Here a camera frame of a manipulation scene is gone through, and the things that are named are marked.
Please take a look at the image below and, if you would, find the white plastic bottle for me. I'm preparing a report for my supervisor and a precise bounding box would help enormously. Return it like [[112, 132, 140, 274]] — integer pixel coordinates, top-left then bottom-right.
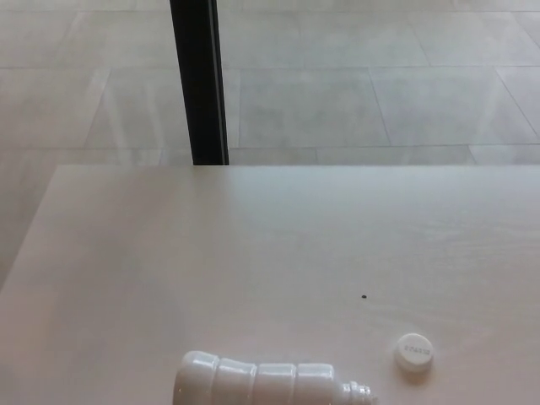
[[171, 350, 380, 405]]

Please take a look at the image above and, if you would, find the white screw cap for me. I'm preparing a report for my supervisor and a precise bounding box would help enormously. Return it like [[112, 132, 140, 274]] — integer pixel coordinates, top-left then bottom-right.
[[394, 332, 435, 373]]

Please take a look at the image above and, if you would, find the black vertical window post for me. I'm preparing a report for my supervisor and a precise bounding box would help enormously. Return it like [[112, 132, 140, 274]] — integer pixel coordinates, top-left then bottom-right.
[[169, 0, 230, 166]]

